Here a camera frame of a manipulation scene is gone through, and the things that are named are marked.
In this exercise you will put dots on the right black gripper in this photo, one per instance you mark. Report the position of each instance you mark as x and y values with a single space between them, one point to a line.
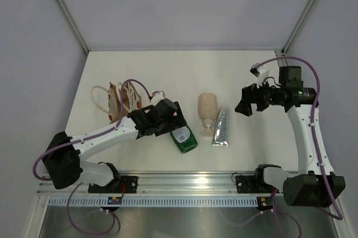
251 94

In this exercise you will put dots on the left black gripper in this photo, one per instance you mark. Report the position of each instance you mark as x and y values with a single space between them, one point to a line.
177 121

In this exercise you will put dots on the green dish soap bottle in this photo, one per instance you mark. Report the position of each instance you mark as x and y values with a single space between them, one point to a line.
184 139

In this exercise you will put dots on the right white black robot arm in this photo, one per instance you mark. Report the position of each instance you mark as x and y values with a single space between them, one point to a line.
315 184

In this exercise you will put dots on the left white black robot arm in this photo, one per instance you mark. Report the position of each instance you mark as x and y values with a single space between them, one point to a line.
66 158

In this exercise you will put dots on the beige pump lotion bottle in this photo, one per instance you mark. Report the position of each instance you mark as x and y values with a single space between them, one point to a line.
208 110

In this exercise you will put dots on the silver toothpaste tube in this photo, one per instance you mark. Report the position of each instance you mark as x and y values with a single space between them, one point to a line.
220 136

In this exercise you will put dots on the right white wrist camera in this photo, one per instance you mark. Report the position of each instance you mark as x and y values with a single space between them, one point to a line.
260 73

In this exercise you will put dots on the right aluminium frame post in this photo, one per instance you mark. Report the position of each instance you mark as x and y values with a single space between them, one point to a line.
300 23

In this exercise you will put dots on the aluminium frame post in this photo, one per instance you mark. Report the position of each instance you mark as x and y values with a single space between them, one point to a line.
64 10
300 23

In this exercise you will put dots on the aluminium mounting rail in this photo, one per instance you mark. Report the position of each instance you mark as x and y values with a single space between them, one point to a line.
186 183

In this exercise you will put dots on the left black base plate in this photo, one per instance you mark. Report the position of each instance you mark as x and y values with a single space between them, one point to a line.
126 184

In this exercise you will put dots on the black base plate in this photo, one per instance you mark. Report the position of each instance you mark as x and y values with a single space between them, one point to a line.
126 184
252 184

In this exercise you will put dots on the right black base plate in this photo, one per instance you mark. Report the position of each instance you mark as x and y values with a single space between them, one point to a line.
252 184

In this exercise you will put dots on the left aluminium frame post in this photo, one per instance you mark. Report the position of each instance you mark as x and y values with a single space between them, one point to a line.
64 10

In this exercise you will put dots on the white slotted cable duct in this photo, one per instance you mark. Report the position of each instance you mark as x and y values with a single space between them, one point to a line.
154 201

